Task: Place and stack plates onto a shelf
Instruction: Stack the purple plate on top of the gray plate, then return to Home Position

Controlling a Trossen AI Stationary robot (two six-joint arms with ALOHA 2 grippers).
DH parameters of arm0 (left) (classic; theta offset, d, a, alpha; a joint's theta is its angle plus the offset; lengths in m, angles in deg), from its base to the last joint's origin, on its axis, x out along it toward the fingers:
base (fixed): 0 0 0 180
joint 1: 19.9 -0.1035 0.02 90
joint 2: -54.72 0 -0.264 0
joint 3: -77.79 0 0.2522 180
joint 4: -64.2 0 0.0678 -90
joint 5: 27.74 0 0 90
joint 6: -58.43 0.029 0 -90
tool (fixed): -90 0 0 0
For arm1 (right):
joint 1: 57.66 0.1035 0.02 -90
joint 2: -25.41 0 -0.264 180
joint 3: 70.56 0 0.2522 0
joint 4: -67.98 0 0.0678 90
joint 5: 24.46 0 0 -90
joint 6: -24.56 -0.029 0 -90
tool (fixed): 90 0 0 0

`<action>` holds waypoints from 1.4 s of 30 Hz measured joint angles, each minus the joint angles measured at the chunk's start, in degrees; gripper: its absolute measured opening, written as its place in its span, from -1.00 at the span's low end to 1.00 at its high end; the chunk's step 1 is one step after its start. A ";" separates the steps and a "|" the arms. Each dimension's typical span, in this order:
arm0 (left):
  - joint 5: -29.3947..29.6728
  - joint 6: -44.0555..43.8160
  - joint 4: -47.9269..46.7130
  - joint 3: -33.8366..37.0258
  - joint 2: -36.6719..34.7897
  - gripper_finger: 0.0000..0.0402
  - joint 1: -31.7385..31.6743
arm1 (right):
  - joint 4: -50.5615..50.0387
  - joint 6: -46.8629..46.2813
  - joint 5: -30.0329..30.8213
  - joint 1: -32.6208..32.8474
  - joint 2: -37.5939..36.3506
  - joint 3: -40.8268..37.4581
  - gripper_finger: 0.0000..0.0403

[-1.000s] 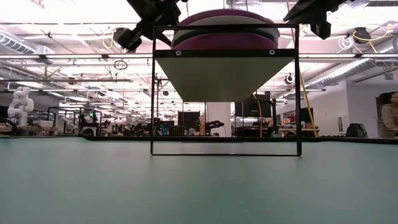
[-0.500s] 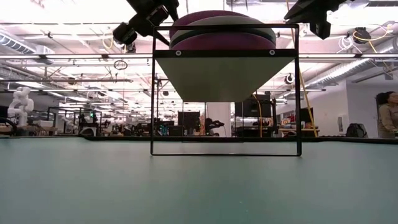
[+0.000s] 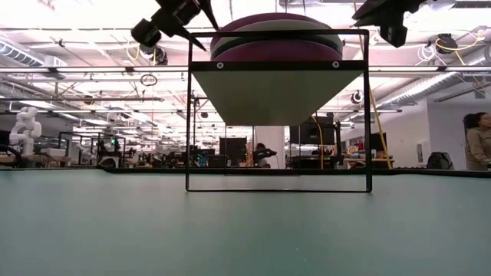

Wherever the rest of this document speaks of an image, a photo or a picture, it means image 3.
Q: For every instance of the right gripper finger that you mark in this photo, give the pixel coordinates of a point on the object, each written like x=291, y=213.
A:
x=374, y=11

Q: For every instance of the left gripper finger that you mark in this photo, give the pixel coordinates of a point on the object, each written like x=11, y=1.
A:
x=208, y=13
x=190, y=36

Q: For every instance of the dark grey plate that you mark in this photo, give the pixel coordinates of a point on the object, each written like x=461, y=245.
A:
x=335, y=45

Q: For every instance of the purple plate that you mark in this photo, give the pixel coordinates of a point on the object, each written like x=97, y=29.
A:
x=268, y=17
x=276, y=51

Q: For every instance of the off-white plate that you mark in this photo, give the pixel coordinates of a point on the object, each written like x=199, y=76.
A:
x=276, y=25

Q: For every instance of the black-framed wooden shelf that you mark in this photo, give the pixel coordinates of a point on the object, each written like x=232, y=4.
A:
x=276, y=96

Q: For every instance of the black cabinet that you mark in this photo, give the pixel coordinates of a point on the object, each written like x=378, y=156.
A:
x=312, y=134

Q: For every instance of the person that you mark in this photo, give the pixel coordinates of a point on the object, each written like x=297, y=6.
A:
x=477, y=145

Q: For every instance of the black backpack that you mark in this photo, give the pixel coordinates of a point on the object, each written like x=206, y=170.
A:
x=439, y=161

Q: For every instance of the white robot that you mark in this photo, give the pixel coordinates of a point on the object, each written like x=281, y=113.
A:
x=24, y=130

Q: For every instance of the green table mat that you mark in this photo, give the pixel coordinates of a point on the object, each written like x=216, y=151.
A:
x=245, y=230

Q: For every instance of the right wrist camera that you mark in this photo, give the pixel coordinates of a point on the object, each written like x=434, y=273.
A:
x=393, y=36

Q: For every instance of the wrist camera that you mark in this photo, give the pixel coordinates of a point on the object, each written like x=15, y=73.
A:
x=145, y=32
x=393, y=36

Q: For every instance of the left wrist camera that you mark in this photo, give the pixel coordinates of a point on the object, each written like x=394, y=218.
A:
x=145, y=32

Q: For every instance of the black metal table frame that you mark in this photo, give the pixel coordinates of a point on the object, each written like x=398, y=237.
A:
x=441, y=172

